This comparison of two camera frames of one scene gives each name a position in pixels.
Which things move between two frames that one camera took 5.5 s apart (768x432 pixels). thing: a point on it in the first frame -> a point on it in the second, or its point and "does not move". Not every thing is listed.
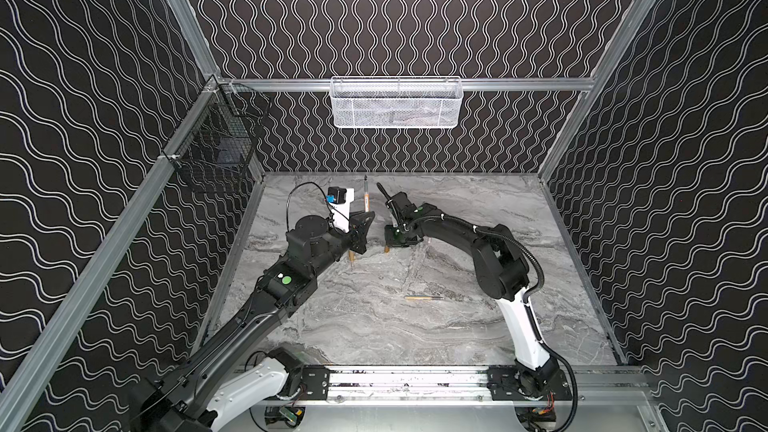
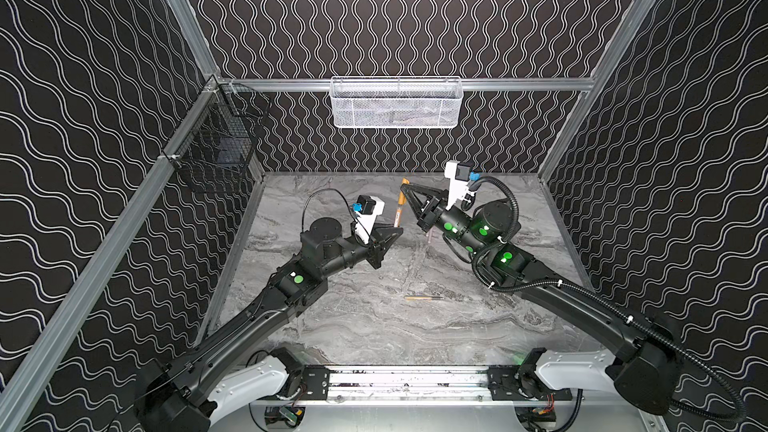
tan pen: [423, 297] does not move
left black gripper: [358, 231] -> [374, 246]
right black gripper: [396, 216] -> [430, 211]
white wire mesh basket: [396, 102] does not move
